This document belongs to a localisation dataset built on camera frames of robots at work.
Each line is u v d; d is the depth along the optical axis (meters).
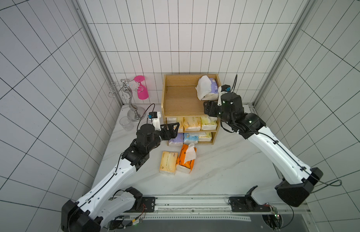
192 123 0.80
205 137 0.92
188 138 0.92
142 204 0.71
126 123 1.05
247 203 0.65
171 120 0.81
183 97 0.83
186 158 0.81
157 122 0.63
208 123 0.80
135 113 1.12
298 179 0.39
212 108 0.60
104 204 0.42
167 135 0.63
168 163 0.83
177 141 0.90
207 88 0.75
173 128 0.64
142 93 1.04
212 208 0.73
